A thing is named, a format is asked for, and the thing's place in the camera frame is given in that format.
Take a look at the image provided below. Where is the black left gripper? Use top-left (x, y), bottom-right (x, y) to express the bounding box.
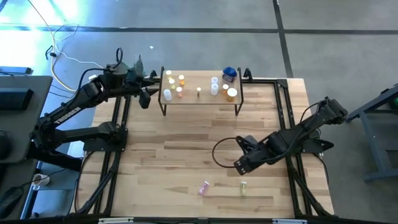
top-left (124, 70), bottom-right (160, 96)

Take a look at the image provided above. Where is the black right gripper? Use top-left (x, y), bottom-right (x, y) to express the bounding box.
top-left (235, 134), bottom-right (282, 164)

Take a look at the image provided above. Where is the large orange bottle white cap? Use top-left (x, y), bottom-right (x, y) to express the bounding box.
top-left (226, 87), bottom-right (239, 103)

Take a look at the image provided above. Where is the pink translucent pill bottle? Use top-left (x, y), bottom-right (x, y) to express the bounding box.
top-left (198, 180), bottom-right (210, 195)

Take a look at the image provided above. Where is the clear jar blue lid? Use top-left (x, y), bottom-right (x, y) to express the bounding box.
top-left (221, 66), bottom-right (238, 85)

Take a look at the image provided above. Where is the potted snake plant white pot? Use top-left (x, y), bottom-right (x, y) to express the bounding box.
top-left (132, 54), bottom-right (146, 75)

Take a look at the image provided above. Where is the black desk support beam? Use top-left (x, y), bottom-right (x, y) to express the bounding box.
top-left (26, 146), bottom-right (83, 172)

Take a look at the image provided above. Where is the dark blue metal stand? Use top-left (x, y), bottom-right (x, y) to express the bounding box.
top-left (341, 84), bottom-right (398, 183)

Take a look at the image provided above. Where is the black box device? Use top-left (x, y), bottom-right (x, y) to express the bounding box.
top-left (0, 88), bottom-right (34, 111)

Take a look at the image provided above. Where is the flat black device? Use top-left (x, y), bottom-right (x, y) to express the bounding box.
top-left (0, 66), bottom-right (33, 75)

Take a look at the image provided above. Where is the dark grey desk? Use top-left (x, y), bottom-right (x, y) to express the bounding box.
top-left (0, 160), bottom-right (38, 220)
top-left (0, 75), bottom-right (53, 164)

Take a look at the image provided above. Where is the white mug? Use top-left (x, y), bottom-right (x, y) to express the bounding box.
top-left (32, 173), bottom-right (50, 191)

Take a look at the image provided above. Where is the black computer mouse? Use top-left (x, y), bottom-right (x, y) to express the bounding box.
top-left (0, 186), bottom-right (24, 218)

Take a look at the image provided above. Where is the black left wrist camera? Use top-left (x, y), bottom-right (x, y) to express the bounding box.
top-left (139, 90), bottom-right (152, 110)

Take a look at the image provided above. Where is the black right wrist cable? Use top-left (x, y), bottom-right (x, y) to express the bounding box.
top-left (211, 136), bottom-right (249, 169)

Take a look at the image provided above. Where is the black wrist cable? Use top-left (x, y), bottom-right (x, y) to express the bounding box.
top-left (77, 47), bottom-right (124, 94)
top-left (211, 136), bottom-right (249, 169)

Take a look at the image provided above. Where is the wooden shelf black metal frame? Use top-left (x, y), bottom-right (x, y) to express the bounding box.
top-left (157, 66), bottom-right (245, 116)

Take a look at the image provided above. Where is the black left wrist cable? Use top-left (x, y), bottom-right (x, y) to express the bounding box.
top-left (77, 47), bottom-right (124, 94)

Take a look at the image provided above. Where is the black aluminium rig frame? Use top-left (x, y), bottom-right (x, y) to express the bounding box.
top-left (70, 67), bottom-right (335, 224)

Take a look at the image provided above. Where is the white cable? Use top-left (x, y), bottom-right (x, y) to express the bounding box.
top-left (51, 23), bottom-right (105, 70)

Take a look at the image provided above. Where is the silver metal bracket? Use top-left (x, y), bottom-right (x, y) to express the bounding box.
top-left (272, 218), bottom-right (307, 224)
top-left (98, 217), bottom-right (134, 224)

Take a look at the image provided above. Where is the yellow extension cord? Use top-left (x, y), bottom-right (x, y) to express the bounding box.
top-left (27, 0), bottom-right (78, 93)

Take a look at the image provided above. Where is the thin black cable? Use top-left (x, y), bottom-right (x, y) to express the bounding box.
top-left (45, 45), bottom-right (60, 60)

